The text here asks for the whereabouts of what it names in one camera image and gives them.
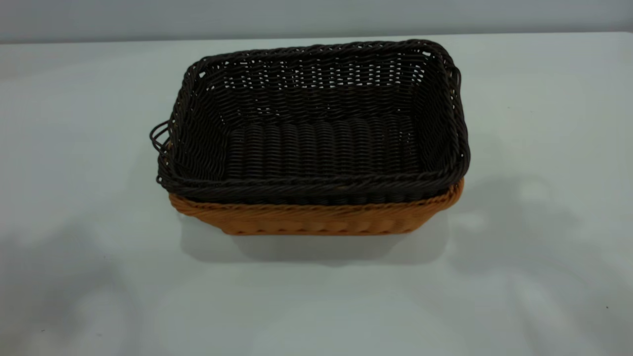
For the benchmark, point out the dark brown wicker basket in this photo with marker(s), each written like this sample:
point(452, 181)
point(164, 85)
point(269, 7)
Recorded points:
point(316, 143)

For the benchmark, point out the light brown wicker basket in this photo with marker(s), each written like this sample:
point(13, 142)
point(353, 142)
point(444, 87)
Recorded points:
point(316, 220)

